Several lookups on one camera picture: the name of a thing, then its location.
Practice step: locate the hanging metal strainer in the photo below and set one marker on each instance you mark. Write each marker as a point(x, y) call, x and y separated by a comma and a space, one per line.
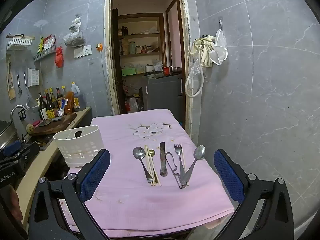
point(32, 105)

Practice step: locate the hanging wooden board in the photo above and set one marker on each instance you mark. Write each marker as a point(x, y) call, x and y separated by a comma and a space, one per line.
point(11, 85)

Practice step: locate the red cup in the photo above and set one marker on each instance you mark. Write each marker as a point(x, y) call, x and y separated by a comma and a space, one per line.
point(166, 70)

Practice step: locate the dark yellow label bottle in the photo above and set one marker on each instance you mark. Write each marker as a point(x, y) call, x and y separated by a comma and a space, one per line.
point(50, 110)

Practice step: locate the white wall socket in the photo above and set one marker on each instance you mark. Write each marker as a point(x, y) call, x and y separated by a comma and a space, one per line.
point(83, 51)

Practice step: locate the person's left hand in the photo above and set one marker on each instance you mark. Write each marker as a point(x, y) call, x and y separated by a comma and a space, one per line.
point(16, 205)

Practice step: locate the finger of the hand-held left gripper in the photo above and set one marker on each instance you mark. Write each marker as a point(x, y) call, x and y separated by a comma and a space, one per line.
point(28, 152)
point(11, 148)

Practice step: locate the dark sauce bottle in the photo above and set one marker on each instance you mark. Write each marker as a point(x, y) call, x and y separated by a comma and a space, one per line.
point(42, 110)

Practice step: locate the metal bowl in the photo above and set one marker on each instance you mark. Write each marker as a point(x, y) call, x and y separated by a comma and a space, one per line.
point(176, 69)

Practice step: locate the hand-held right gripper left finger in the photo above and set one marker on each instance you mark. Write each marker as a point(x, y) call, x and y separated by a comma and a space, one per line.
point(96, 173)

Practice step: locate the large silver spoon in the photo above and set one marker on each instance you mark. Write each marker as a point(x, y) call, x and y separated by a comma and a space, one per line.
point(139, 153)

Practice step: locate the silver fork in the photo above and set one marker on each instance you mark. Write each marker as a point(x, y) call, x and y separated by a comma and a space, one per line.
point(178, 151)

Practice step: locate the beige kitchen counter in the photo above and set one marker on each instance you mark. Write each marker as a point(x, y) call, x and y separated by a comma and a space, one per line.
point(35, 170)

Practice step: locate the white basket wall shelf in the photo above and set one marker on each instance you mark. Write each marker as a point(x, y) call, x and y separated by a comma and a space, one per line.
point(18, 43)

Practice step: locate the clear plastic bag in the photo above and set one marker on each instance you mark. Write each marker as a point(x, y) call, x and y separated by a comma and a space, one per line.
point(187, 86)

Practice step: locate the worn cream door frame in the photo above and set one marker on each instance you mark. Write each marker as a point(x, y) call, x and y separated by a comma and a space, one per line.
point(108, 55)

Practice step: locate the pink floral tablecloth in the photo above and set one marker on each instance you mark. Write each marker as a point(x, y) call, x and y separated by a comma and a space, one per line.
point(125, 200)

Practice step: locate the silver table knife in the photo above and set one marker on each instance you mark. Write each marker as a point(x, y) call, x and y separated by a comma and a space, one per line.
point(162, 160)

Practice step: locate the round wooden cutting board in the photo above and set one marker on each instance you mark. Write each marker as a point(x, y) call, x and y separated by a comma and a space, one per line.
point(50, 128)

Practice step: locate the green box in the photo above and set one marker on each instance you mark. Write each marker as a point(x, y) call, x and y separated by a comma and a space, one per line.
point(128, 71)

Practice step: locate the chrome faucet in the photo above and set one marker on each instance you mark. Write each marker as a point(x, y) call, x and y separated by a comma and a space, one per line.
point(15, 108)

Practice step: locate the metal pot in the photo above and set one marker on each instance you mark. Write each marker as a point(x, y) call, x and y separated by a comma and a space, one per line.
point(7, 135)

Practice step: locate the grey cabinet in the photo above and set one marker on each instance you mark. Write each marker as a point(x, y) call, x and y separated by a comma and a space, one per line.
point(162, 92)

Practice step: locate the small gold spoon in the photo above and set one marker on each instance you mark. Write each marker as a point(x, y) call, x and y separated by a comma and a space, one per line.
point(152, 152)

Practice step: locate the hanging clear plastic bags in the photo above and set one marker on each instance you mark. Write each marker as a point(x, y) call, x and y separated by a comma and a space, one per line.
point(73, 37)

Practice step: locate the brown wooden shelf unit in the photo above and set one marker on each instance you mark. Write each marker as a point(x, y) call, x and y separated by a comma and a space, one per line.
point(140, 35)

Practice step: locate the red plastic bag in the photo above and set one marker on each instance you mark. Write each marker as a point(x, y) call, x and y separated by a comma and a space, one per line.
point(59, 57)

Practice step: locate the metal spice rack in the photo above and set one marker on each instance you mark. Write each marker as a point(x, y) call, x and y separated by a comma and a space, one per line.
point(45, 54)

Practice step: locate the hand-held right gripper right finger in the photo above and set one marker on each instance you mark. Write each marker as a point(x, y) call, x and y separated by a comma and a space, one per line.
point(228, 176)

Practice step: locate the white mesh bag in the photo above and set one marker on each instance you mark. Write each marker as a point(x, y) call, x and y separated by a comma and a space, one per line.
point(221, 42)

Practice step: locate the cream rubber gloves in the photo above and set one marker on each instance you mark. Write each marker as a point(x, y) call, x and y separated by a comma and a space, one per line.
point(207, 52)

